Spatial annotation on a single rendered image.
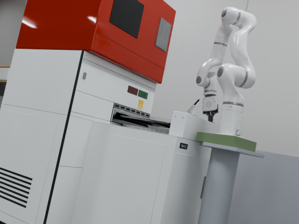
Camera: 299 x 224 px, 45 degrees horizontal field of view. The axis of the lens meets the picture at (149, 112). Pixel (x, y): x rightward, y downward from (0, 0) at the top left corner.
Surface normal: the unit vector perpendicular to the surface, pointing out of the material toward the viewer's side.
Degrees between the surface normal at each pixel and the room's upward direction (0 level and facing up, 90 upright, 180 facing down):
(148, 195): 90
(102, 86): 90
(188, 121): 90
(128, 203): 90
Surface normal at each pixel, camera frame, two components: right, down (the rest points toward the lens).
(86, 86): 0.81, 0.11
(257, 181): -0.66, -0.20
